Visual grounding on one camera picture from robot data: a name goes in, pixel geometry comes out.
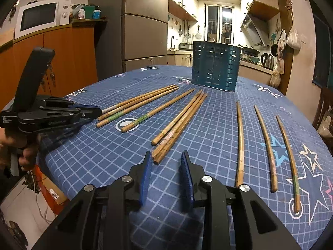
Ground person's left hand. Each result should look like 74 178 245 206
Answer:
1 128 40 171

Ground wooden chopstick green band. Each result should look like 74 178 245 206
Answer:
96 86 179 128
121 88 195 133

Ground teal perforated utensil holder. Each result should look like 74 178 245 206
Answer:
191 41 242 92

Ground orange wooden cabinet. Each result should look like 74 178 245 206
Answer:
1 19 107 107

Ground green container on cabinet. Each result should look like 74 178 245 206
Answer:
83 6 95 19

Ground white microwave oven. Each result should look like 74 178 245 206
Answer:
14 0 72 39

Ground dark wooden chair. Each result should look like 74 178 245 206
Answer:
313 87 332 138

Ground black wok on stove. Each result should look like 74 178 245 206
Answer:
238 45 260 57

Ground cardboard box on floor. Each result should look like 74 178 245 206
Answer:
33 164 70 215

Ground white plastic bag hanging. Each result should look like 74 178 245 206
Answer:
286 25 301 50

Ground grey steel refrigerator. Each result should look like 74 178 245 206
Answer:
89 0 169 80

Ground blue star grid tablecloth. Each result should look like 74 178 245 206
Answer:
38 65 332 249

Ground upper kitchen cabinets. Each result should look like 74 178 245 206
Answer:
168 0 198 22

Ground white bottle on cabinet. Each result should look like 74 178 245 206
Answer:
78 8 85 20

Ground rice cooker on counter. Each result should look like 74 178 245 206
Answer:
178 42 194 51

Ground kitchen window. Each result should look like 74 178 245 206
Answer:
204 4 234 45

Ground range hood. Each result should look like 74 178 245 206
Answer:
241 14 269 47

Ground silver electric kettle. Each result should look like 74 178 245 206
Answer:
260 53 274 70

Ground curved wooden chopstick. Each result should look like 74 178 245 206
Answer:
276 115 301 213
254 105 278 193
235 101 244 187

